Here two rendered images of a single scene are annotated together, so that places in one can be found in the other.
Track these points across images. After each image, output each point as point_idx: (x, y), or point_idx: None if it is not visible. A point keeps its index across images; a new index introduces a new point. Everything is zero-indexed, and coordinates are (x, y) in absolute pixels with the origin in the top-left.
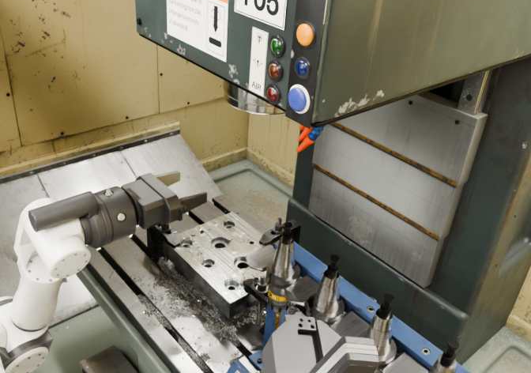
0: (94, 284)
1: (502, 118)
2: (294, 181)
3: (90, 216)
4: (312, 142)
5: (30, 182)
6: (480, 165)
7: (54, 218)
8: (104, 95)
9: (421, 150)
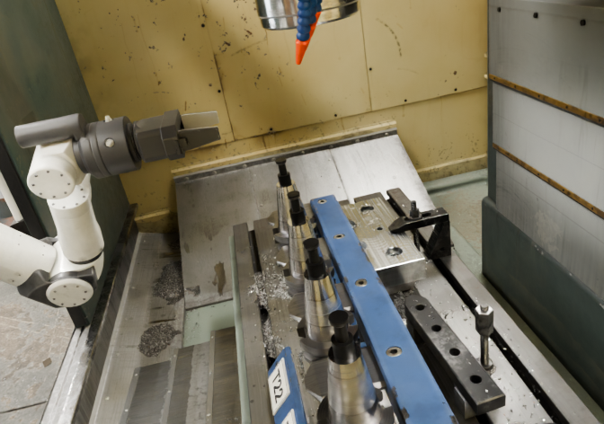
0: (232, 258)
1: None
2: (487, 174)
3: (76, 138)
4: (303, 44)
5: (242, 173)
6: None
7: (33, 134)
8: (310, 92)
9: (603, 95)
